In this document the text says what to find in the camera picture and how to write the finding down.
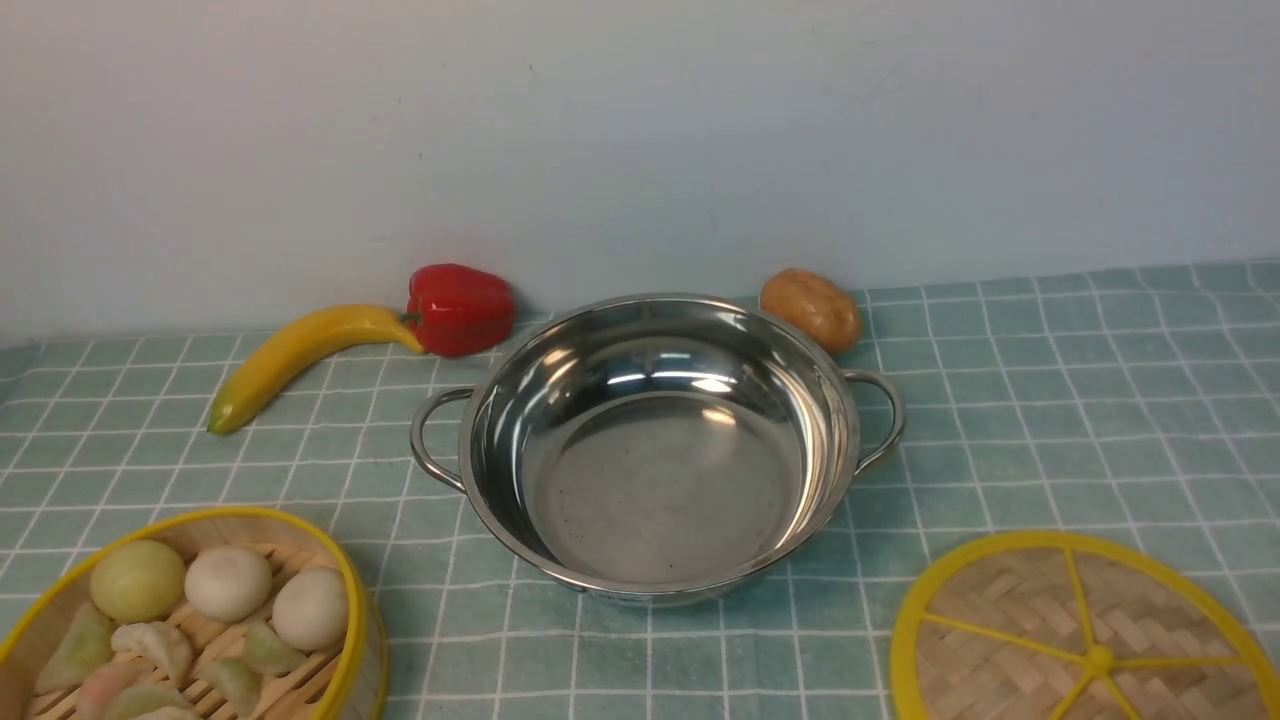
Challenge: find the yellow rimmed woven steamer lid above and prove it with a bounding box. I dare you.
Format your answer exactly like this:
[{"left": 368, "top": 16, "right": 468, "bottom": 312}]
[{"left": 890, "top": 530, "right": 1279, "bottom": 719}]

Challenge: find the white round bun right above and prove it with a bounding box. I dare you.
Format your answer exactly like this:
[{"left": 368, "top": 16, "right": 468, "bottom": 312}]
[{"left": 270, "top": 566, "right": 349, "bottom": 653}]

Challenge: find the green dumpling lower middle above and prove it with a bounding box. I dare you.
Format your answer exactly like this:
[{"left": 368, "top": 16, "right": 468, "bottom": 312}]
[{"left": 196, "top": 657, "right": 262, "bottom": 719}]

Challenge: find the red bell pepper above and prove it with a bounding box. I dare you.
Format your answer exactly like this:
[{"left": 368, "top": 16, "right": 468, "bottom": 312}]
[{"left": 402, "top": 263, "right": 516, "bottom": 357}]

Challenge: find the yellow rimmed bamboo steamer basket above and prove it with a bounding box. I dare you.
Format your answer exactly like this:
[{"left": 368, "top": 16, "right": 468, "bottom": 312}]
[{"left": 1, "top": 506, "right": 389, "bottom": 719}]

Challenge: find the green dumpling far left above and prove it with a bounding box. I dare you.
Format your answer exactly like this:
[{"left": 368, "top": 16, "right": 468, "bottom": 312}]
[{"left": 35, "top": 601, "right": 115, "bottom": 694}]

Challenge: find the brown potato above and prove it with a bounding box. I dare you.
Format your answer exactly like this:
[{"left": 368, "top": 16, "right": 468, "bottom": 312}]
[{"left": 759, "top": 268, "right": 863, "bottom": 355}]

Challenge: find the yellow banana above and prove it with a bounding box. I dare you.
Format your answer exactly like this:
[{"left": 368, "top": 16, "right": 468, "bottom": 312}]
[{"left": 206, "top": 304, "right": 425, "bottom": 436}]

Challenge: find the white round bun middle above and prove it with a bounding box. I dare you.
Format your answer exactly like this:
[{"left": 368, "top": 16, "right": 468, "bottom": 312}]
[{"left": 184, "top": 544, "right": 273, "bottom": 624}]

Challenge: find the white dumpling centre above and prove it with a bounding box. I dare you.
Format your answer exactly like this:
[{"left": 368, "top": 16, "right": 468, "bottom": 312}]
[{"left": 110, "top": 623, "right": 195, "bottom": 687}]

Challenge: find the pink dumpling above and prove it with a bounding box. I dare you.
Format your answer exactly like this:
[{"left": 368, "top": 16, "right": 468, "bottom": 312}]
[{"left": 76, "top": 662, "right": 148, "bottom": 720}]

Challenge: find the green checkered tablecloth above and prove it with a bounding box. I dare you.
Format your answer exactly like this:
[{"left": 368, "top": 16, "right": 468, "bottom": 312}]
[{"left": 1, "top": 263, "right": 1279, "bottom": 719}]

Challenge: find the yellowish green round bun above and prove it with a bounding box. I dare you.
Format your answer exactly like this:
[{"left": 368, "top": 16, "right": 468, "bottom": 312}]
[{"left": 90, "top": 539, "right": 186, "bottom": 624}]

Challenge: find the green dumpling right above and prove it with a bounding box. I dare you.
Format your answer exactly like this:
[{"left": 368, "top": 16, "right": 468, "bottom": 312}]
[{"left": 241, "top": 620, "right": 308, "bottom": 676}]

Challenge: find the stainless steel pot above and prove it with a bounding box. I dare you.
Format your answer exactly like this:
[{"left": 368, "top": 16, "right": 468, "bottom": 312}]
[{"left": 410, "top": 293, "right": 908, "bottom": 607}]

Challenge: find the white round bun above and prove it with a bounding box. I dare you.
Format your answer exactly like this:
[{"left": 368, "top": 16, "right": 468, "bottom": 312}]
[
  {"left": 184, "top": 544, "right": 273, "bottom": 624},
  {"left": 270, "top": 566, "right": 349, "bottom": 653}
]

